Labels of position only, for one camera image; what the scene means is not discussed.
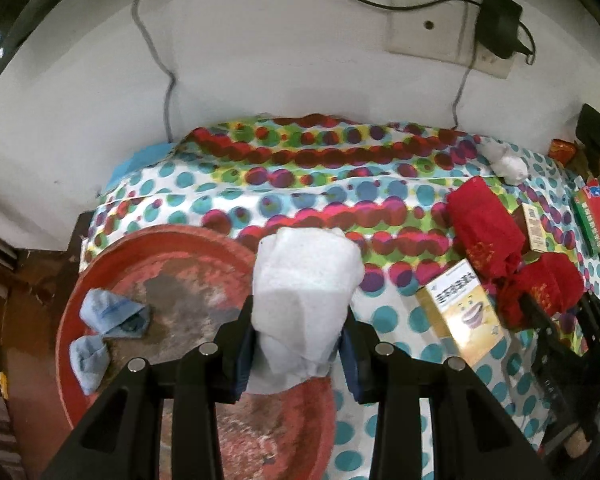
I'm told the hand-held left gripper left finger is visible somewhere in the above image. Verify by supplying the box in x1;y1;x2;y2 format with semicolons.
40;295;255;480

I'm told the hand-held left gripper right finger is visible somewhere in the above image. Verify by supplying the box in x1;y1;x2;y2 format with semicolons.
337;310;556;480

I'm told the red cloth with gold print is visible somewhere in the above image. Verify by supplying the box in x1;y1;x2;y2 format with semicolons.
446;176;525;281
495;252;586;331

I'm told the yellow cardboard box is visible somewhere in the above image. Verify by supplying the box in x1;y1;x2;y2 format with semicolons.
416;259;507;368

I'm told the white cloth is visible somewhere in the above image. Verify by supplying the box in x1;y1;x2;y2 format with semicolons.
245;226;366;395

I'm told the red round basin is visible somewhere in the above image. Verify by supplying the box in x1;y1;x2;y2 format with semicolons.
56;225;337;480

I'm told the small brown and yellow box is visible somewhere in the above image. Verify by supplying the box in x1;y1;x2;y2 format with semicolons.
510;201;548;253

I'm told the green and red box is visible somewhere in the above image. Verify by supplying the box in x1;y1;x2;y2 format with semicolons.
572;180;600;256

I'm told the light blue cloth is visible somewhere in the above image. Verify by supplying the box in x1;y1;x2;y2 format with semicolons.
69;336;111;396
79;288;151;339

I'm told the colourful polka dot cloth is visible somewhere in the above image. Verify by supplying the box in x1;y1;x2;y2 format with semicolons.
80;114;600;480

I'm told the orange snack packet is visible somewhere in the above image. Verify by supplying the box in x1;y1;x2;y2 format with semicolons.
549;139;578;166

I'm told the black upright object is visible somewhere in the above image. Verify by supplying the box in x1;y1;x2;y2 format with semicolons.
575;103;600;161

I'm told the light blue sheet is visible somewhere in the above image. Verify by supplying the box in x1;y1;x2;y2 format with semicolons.
109;142;181;181

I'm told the black power adapter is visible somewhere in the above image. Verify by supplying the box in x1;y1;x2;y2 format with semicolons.
474;0;537;66

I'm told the thin grey cable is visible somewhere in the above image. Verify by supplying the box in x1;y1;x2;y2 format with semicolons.
450;62;473;131

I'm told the white wall socket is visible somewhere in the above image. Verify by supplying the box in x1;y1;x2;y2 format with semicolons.
467;0;517;80

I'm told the dark grey cable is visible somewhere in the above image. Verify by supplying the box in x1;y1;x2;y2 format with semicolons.
130;0;177;142

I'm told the white wall plate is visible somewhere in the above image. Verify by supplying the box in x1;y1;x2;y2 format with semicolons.
385;0;473;66

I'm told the dark frame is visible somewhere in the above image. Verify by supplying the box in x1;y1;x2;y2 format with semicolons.
0;0;106;98

